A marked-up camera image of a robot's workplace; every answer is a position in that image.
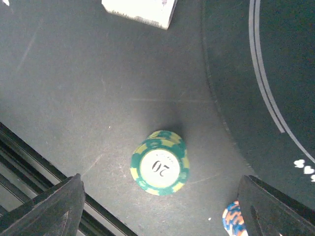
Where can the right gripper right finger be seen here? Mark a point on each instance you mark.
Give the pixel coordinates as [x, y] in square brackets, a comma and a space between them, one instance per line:
[269, 212]

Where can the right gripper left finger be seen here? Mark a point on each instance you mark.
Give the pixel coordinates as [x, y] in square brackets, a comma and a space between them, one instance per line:
[55, 212]

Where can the blue white chip stack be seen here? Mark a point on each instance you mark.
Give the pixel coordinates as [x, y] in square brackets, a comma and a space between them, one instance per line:
[233, 221]

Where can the green chip stack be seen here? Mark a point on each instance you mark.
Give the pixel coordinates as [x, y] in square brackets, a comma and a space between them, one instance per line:
[160, 164]

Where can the round black poker mat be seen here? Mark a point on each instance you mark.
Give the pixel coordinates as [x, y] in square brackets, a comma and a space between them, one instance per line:
[260, 57]

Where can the white card box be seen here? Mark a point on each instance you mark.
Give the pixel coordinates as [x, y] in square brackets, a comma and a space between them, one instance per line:
[157, 13]

